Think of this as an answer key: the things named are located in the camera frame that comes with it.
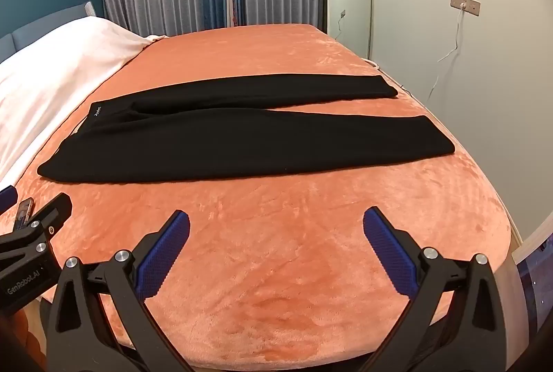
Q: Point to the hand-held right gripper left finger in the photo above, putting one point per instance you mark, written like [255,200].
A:
[166,253]

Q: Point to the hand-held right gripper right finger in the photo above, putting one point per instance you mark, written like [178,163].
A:
[389,255]

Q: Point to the standing mirror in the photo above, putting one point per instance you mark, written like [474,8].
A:
[350,0]

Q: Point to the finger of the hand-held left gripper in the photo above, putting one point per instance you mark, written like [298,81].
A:
[6,197]
[54,214]

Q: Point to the black pants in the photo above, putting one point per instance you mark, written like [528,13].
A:
[259,143]

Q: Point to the dark glossy panel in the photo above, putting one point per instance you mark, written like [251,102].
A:
[538,272]

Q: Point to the blue bed headboard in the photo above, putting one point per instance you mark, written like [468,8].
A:
[43,22]

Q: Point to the wall socket plate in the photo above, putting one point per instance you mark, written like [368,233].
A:
[468,4]

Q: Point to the orange plush blanket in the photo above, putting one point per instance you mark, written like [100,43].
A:
[281,246]

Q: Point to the white duvet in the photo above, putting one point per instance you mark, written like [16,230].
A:
[43,74]

